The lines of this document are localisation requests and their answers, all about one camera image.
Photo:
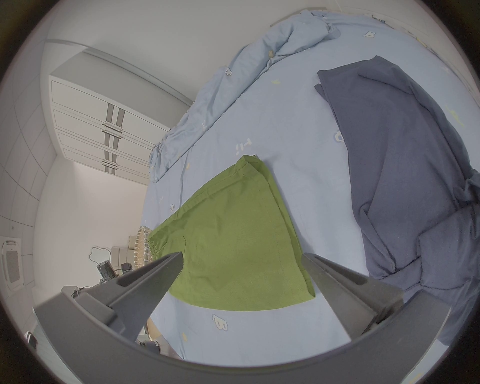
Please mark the dark blue garment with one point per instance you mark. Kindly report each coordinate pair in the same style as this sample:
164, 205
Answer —
397, 168

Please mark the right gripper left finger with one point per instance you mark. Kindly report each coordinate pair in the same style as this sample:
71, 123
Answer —
142, 288

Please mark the green shorts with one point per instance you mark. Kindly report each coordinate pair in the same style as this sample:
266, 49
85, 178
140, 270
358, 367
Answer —
232, 240

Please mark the white wardrobe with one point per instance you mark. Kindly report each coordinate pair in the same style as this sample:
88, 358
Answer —
82, 112

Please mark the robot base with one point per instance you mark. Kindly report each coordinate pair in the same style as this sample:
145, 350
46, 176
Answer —
152, 345

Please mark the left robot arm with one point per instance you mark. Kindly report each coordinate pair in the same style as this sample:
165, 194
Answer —
105, 270

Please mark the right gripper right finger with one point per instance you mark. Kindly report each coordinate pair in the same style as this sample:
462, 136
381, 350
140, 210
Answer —
345, 296

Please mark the round woven basket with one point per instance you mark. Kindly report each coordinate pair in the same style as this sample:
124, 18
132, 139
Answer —
141, 243

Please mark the pale blue quilt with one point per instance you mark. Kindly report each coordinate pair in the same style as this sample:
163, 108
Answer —
210, 112

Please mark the bed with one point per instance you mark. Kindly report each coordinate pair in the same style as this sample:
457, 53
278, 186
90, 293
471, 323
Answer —
300, 150

